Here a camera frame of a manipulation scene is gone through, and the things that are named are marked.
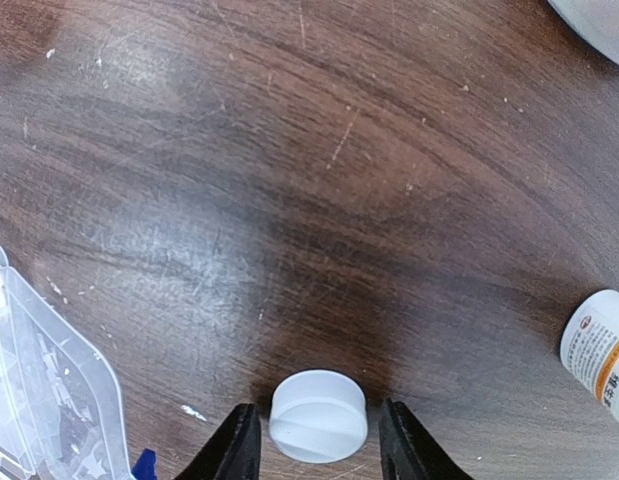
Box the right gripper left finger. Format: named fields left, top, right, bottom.
left=175, top=403, right=262, bottom=480

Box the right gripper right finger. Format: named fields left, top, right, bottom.
left=379, top=398, right=472, bottom=480

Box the clear plastic pill organizer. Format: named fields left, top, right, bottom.
left=0, top=246, right=157, bottom=479

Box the small white bottle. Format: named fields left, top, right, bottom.
left=559, top=289, right=619, bottom=423

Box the floral mug yellow inside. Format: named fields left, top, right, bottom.
left=549, top=0, right=619, bottom=65

